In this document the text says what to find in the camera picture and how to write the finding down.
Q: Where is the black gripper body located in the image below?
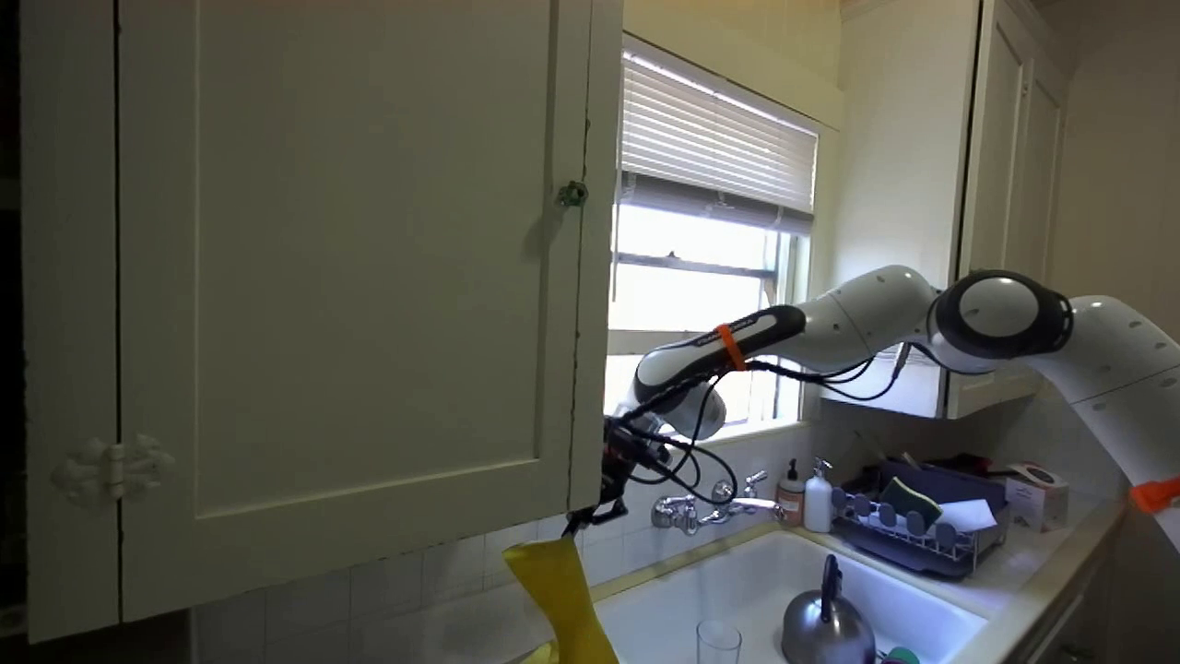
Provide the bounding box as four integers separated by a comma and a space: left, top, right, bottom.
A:
601, 417, 678, 493

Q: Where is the white kitchen sink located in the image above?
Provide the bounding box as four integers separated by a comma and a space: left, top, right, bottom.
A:
586, 528, 990, 664

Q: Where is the brown soap bottle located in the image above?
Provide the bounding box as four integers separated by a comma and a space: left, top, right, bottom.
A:
774, 453, 809, 533

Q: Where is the white framed window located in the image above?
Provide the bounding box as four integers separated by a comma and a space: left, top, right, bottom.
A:
596, 32, 828, 468

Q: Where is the clear drinking glass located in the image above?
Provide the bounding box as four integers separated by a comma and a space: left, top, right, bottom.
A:
693, 616, 743, 664

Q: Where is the white soap dispenser bottle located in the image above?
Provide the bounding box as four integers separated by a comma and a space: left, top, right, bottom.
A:
801, 461, 838, 533

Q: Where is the dark dish drying rack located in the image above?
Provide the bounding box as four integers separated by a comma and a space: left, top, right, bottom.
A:
825, 453, 1011, 581

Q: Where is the white window blind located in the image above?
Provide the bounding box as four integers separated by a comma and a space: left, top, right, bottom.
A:
614, 43, 823, 236

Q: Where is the white folded cloth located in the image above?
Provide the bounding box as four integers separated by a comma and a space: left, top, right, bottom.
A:
932, 493, 1004, 538

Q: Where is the large white cabinet door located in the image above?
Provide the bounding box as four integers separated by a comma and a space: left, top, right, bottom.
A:
111, 0, 624, 626

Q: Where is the small white box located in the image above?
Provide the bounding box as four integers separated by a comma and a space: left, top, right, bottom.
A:
1004, 461, 1071, 533

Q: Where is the white ornate cabinet latch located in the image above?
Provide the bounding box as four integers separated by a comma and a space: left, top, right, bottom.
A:
47, 430, 175, 508

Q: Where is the narrow white cabinet door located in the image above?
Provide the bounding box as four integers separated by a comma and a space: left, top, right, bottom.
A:
11, 0, 124, 649

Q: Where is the chrome wall faucet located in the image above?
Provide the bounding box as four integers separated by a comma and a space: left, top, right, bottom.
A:
648, 468, 782, 538

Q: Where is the steel kettle with black handle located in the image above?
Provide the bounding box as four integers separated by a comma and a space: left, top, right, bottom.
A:
778, 551, 877, 664

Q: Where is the white wall cabinet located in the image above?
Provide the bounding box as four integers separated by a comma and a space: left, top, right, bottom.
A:
945, 0, 1071, 420

